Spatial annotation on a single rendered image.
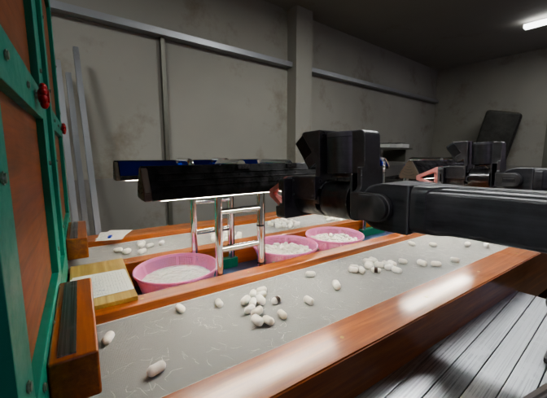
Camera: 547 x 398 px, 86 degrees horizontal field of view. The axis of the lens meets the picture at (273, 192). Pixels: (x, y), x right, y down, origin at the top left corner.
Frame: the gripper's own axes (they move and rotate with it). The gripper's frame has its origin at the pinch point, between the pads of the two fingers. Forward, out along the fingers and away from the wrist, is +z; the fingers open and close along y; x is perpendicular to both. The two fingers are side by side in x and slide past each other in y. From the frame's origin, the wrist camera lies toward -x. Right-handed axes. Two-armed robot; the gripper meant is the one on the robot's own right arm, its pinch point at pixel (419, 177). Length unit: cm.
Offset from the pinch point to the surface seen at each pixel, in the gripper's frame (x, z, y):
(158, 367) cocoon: 30, 8, 81
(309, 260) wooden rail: 28.7, 26.8, 23.3
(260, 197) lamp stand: 5, 33, 39
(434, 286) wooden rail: 30.2, -9.8, 10.8
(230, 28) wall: -166, 267, -95
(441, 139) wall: -53, 254, -649
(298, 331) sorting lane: 32, 2, 53
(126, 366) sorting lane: 32, 14, 86
